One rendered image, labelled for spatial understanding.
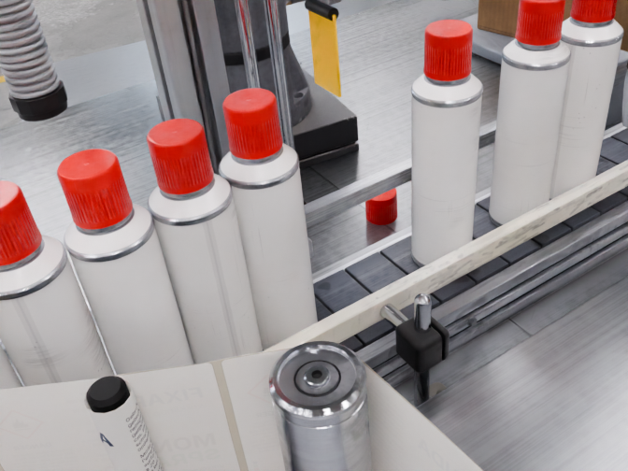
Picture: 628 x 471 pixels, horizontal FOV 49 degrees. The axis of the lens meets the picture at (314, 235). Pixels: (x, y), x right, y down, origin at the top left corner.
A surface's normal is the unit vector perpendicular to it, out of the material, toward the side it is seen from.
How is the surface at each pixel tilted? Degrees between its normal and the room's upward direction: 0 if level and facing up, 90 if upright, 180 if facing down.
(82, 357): 90
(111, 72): 0
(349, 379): 0
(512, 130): 90
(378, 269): 0
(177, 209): 42
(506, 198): 90
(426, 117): 90
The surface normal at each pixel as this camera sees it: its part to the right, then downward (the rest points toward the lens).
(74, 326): 0.91, 0.18
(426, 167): -0.62, 0.52
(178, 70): 0.54, 0.48
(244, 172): -0.33, -0.20
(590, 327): -0.09, -0.79
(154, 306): 0.78, 0.32
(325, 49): -0.84, 0.39
